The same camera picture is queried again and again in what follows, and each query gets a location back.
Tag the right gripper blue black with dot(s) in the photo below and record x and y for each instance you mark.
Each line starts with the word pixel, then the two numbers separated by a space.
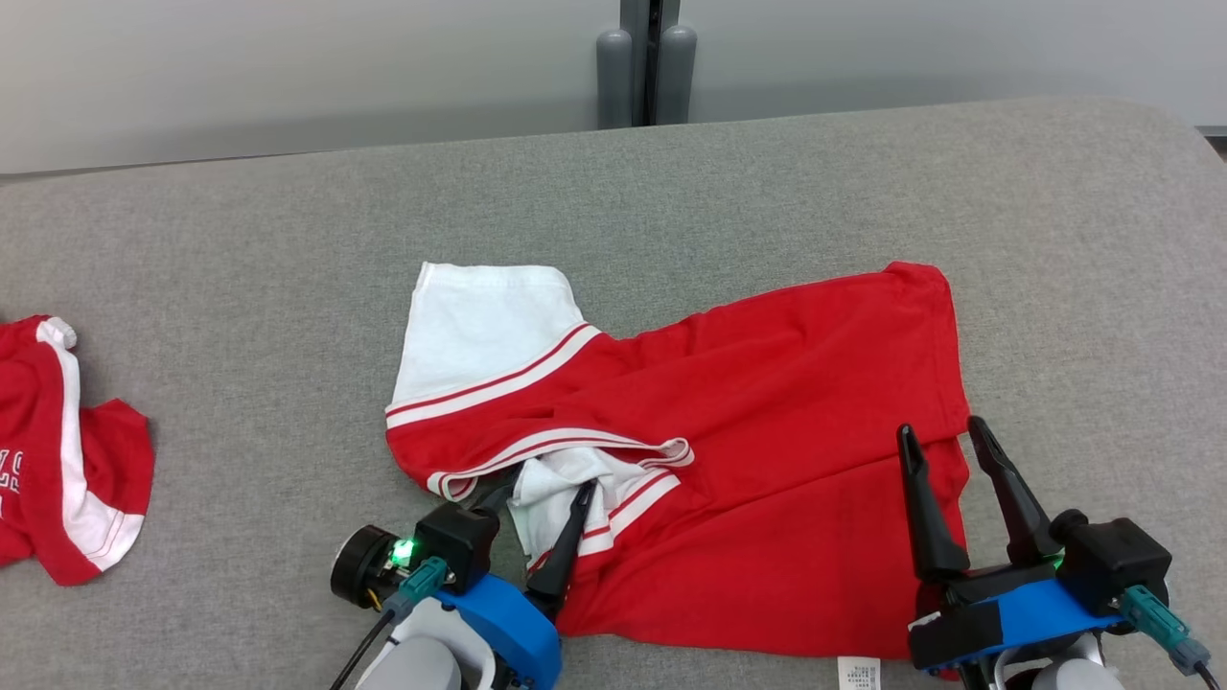
pixel 1035 613

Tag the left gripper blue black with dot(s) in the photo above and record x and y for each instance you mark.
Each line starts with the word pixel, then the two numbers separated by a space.
pixel 518 632

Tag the red white jersey shirt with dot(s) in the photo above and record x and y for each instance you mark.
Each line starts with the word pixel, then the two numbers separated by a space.
pixel 767 383

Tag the red shorts with white stripe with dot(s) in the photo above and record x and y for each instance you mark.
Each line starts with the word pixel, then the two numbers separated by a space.
pixel 38 431

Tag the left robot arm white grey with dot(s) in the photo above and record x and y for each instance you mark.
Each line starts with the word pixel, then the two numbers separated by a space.
pixel 422 671

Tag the left gripper black motor cylinder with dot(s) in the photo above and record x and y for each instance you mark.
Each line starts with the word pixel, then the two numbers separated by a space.
pixel 359 565

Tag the grey rounded bumper cylinder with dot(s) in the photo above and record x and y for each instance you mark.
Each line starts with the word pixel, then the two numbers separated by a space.
pixel 677 77
pixel 614 81

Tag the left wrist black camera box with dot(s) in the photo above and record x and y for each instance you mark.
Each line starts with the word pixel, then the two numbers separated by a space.
pixel 460 541

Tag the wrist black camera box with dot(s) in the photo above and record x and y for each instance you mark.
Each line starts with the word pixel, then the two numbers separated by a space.
pixel 1122 561
pixel 460 541

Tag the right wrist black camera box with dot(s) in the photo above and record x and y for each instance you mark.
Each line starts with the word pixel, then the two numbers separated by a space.
pixel 1122 561

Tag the grey partition post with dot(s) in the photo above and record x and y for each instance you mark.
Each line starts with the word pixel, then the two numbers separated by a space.
pixel 637 14

